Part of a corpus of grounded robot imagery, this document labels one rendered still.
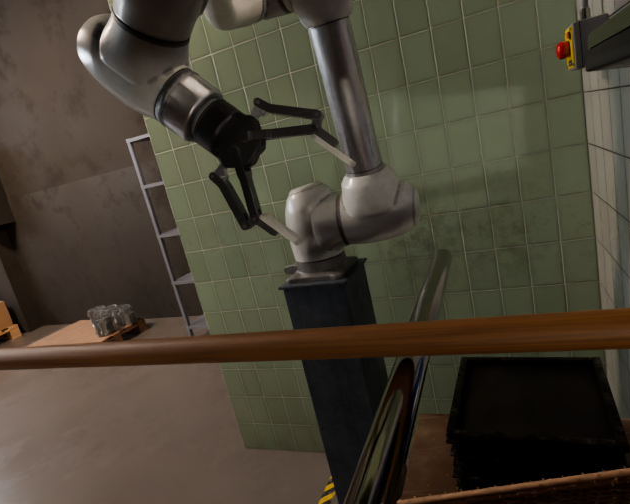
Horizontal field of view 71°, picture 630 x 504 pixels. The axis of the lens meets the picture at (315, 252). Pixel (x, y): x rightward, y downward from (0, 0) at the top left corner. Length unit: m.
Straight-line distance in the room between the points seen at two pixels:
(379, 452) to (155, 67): 0.55
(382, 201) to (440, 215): 0.47
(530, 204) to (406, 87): 0.56
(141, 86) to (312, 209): 0.69
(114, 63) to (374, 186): 0.71
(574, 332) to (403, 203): 0.86
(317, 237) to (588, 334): 0.96
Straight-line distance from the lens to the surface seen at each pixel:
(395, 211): 1.19
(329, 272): 1.28
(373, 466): 0.31
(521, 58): 1.58
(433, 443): 1.28
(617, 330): 0.39
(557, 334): 0.38
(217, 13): 0.93
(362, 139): 1.17
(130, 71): 0.68
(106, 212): 5.09
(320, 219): 1.24
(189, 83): 0.67
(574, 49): 1.25
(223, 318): 2.11
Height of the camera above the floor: 1.37
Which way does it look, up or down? 13 degrees down
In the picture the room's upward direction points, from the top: 13 degrees counter-clockwise
